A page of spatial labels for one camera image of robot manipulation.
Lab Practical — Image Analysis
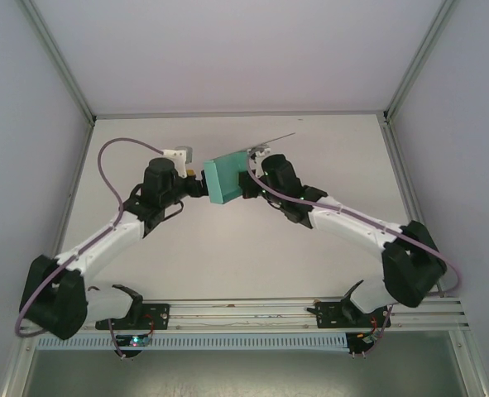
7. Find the teal cardboard box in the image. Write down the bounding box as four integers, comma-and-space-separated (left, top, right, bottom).
201, 132, 297, 207

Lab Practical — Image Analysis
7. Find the circuit board with green light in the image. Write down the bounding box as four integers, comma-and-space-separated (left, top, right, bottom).
117, 335, 153, 348

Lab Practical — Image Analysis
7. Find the aluminium rear rail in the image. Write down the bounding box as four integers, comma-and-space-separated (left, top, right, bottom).
93, 110, 388, 122

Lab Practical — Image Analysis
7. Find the aluminium side rail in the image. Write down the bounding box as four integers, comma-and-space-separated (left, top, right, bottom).
379, 117, 489, 397
0, 119, 96, 397

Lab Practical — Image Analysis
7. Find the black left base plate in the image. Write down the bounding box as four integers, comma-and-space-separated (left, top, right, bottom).
94, 303, 171, 332

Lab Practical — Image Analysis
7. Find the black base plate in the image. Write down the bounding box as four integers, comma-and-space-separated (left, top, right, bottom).
94, 303, 171, 332
308, 301, 394, 331

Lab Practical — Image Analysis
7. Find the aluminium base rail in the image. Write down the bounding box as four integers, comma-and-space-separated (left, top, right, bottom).
20, 297, 471, 332

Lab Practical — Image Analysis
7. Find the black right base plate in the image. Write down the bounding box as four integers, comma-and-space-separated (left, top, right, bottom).
308, 301, 394, 331

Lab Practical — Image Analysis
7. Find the aluminium frame post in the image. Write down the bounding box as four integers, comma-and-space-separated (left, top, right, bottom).
382, 0, 463, 125
19, 0, 98, 126

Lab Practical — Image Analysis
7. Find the white slotted cable duct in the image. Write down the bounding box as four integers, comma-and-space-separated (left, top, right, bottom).
35, 333, 348, 351

